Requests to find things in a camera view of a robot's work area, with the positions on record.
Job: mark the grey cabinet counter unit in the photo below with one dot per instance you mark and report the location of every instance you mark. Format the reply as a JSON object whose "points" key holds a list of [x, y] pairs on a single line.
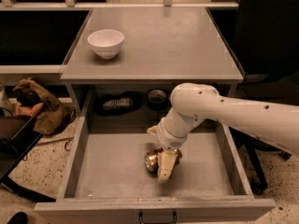
{"points": [[176, 44]]}

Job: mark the black tray stand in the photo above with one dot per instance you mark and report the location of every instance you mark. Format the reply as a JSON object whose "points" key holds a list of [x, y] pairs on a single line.
{"points": [[17, 138]]}

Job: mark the black and grey shoe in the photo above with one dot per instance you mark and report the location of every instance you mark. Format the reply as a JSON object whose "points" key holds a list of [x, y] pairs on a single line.
{"points": [[117, 105]]}

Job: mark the black office chair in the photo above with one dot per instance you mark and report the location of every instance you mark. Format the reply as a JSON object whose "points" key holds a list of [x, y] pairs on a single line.
{"points": [[266, 40]]}

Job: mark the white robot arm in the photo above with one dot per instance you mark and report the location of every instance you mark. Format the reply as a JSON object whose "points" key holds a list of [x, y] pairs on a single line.
{"points": [[191, 104]]}

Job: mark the white ceramic bowl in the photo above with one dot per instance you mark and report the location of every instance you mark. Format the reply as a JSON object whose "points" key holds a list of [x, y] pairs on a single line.
{"points": [[106, 43]]}

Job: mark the black tape roll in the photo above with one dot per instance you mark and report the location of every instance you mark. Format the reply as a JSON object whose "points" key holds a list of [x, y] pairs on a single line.
{"points": [[157, 100]]}

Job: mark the crushed orange soda can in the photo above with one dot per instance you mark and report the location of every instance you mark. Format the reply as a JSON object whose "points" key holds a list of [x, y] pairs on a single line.
{"points": [[151, 159]]}

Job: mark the black drawer handle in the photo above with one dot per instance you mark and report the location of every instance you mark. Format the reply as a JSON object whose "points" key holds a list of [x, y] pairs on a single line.
{"points": [[144, 218]]}

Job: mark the grey open top drawer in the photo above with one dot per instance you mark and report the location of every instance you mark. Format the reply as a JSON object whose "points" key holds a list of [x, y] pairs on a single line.
{"points": [[106, 180]]}

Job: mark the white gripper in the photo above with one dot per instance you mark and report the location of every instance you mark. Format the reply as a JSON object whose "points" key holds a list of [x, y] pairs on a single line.
{"points": [[167, 137]]}

